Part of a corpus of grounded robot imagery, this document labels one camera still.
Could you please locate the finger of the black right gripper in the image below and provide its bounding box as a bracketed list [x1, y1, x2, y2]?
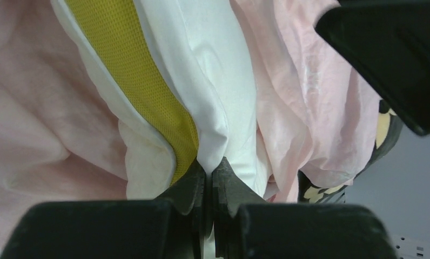
[315, 1, 430, 136]

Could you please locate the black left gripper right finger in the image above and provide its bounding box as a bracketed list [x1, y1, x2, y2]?
[212, 158, 397, 258]

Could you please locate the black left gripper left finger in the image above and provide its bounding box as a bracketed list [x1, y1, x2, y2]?
[0, 161, 205, 258]

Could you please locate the black blanket with yellow flowers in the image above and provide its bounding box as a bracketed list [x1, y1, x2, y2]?
[298, 99, 404, 203]

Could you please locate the pink pillow with princess print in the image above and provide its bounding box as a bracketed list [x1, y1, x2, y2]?
[0, 1, 380, 245]

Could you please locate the white pillow with yellow edge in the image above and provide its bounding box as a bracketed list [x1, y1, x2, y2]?
[50, 0, 273, 259]

